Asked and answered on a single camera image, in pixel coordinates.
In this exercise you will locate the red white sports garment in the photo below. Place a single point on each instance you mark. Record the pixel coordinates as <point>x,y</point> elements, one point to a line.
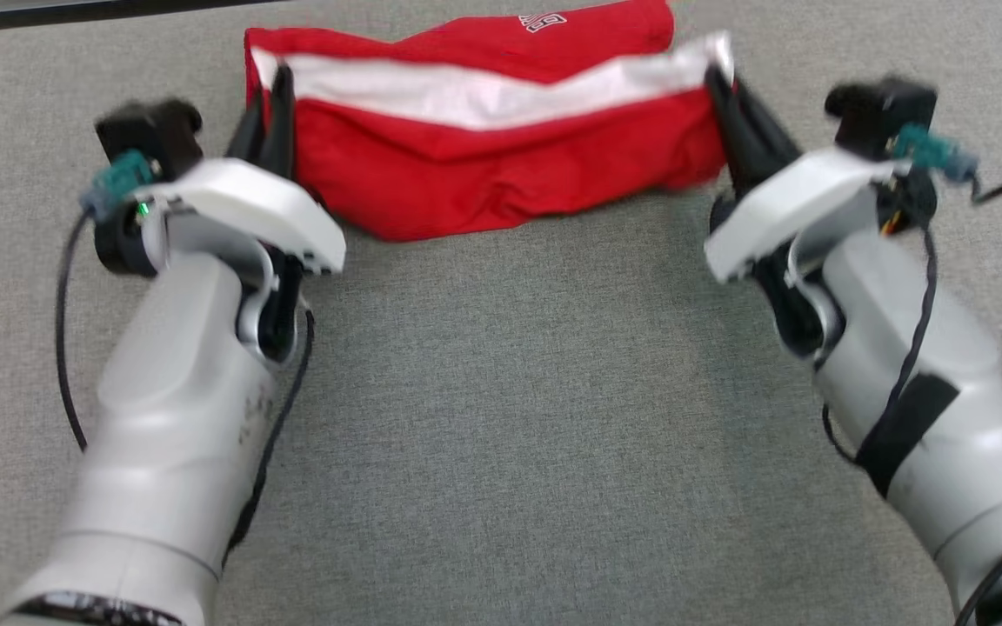
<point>466,174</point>

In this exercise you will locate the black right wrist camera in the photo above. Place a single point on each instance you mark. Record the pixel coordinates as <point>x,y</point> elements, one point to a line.
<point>879,109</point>

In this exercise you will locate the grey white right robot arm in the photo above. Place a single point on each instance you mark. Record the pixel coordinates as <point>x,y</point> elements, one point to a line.
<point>945,452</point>

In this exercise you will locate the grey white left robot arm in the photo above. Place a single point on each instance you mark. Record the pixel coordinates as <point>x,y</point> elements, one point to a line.
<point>170,417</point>

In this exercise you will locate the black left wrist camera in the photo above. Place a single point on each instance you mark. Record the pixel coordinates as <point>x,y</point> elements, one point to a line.
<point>149,130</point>

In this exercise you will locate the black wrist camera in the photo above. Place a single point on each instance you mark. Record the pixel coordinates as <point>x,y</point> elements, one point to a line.
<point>879,109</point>
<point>149,130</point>

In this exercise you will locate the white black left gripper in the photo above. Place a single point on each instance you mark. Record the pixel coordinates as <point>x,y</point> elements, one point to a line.
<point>240,200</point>

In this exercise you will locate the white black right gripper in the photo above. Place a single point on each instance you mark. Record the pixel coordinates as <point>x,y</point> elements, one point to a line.
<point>797,196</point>

